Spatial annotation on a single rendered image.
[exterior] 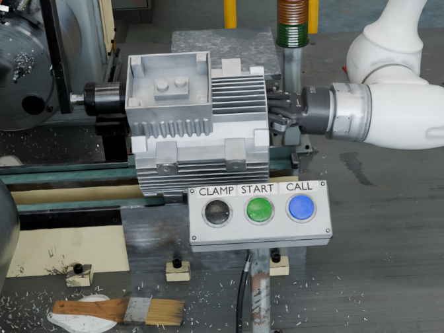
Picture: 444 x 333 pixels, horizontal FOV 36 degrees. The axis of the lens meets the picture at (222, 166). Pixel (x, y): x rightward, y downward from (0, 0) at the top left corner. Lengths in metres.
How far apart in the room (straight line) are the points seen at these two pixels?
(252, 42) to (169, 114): 0.69
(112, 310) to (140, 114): 0.31
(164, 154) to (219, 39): 0.71
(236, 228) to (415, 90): 0.40
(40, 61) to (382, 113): 0.61
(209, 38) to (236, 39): 0.07
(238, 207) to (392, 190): 0.56
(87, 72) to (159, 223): 0.54
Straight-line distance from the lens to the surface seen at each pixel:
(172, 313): 1.07
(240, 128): 1.01
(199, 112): 0.97
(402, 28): 1.18
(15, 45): 1.28
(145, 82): 1.03
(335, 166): 1.39
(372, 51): 1.17
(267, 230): 0.82
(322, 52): 1.88
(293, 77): 1.36
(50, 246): 1.15
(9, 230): 0.89
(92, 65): 1.52
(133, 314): 1.07
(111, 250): 1.14
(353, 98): 1.05
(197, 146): 1.01
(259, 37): 1.66
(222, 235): 0.82
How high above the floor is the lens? 1.56
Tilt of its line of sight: 33 degrees down
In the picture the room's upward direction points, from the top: 3 degrees counter-clockwise
